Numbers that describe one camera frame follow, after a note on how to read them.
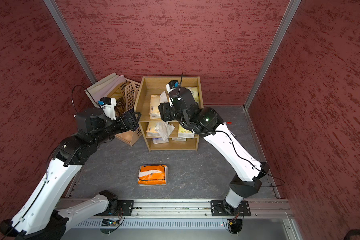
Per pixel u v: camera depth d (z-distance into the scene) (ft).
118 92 3.12
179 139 3.11
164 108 1.69
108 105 1.75
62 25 2.53
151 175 2.54
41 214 1.21
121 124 1.75
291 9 2.36
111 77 3.13
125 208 2.43
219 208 2.43
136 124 1.81
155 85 2.77
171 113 1.70
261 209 2.45
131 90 3.31
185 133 2.56
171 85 1.67
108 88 2.95
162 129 2.58
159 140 3.05
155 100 2.40
